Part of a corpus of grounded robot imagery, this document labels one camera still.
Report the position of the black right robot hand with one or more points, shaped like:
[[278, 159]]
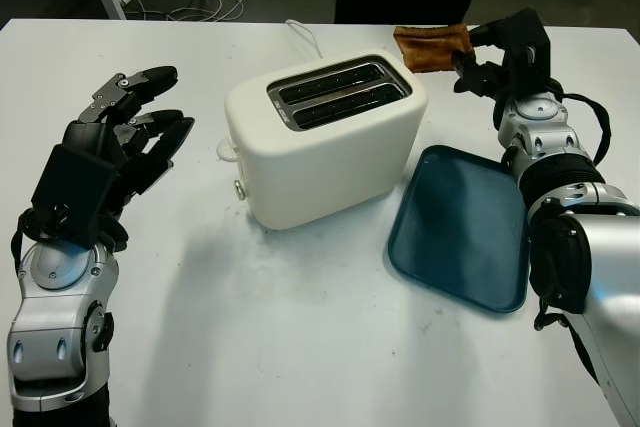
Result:
[[480, 79]]

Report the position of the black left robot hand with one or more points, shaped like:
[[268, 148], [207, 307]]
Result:
[[145, 147]]

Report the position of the brown toast slice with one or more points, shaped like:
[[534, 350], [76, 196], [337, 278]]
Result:
[[430, 47]]

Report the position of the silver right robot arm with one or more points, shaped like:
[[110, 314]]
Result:
[[600, 257]]

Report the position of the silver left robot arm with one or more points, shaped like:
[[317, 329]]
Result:
[[55, 317]]

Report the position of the white two-slot toaster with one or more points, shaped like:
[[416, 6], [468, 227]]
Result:
[[325, 167]]

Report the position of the dark blue plastic tray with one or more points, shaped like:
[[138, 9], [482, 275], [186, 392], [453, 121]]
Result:
[[455, 232]]

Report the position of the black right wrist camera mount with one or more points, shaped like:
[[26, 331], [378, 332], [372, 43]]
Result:
[[527, 42]]

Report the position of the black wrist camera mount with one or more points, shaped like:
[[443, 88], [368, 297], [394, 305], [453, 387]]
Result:
[[75, 187], [527, 42]]

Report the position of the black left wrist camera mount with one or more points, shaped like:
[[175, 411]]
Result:
[[75, 187]]

